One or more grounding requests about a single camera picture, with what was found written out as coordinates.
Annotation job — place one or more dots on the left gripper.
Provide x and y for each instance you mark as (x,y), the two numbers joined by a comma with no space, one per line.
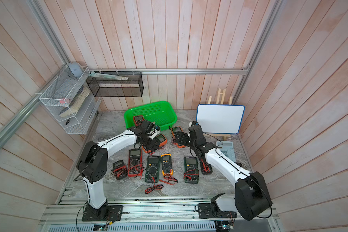
(153,141)

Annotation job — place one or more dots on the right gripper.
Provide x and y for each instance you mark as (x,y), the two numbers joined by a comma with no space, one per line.
(186,136)

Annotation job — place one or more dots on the orange Victor multimeter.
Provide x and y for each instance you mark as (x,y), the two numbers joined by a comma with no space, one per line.
(173,131)

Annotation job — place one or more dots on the large red multimeter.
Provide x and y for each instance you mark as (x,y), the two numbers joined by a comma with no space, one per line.
(135,164)

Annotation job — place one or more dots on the green DT9205A multimeter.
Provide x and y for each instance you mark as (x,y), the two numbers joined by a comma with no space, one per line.
(152,170)

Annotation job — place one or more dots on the small red multimeter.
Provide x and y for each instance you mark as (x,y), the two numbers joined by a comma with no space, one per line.
(138,120)

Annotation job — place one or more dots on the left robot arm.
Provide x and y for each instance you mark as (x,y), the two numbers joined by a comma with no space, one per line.
(92,165)

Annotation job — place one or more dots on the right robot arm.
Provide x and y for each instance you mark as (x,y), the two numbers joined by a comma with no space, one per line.
(251,196)

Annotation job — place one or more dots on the green plastic basket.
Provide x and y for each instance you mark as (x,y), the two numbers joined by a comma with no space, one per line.
(161,113)

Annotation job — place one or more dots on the yellow multimeter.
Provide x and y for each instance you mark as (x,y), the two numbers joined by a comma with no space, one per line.
(166,163)

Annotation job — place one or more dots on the black multimeter with red leads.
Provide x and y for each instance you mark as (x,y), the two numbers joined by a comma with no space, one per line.
(206,168)

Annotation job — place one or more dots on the small black multimeter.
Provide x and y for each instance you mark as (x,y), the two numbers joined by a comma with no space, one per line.
(119,170)

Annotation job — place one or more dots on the paper sheet on basket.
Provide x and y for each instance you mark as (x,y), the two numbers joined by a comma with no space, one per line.
(108,76)

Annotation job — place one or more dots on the blue framed whiteboard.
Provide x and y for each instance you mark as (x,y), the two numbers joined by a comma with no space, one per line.
(234,116)

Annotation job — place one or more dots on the light blue calculator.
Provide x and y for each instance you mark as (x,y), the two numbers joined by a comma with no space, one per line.
(227,148)

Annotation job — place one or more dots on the book in shelf rack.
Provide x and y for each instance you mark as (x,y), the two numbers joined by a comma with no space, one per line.
(76,103)

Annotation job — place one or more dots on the grey computer mouse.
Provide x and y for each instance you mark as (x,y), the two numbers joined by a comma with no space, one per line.
(76,69)

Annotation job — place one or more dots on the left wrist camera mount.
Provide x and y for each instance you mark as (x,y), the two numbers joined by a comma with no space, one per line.
(154,132)

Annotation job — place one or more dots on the black mesh wall basket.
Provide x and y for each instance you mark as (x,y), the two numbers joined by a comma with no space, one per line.
(102,87)

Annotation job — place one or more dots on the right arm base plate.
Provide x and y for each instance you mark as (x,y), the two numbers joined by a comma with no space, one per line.
(209,210)

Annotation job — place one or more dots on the white wire shelf rack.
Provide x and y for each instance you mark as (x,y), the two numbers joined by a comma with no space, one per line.
(61,92)

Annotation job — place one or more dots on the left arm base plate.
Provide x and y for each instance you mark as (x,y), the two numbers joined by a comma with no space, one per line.
(105,213)

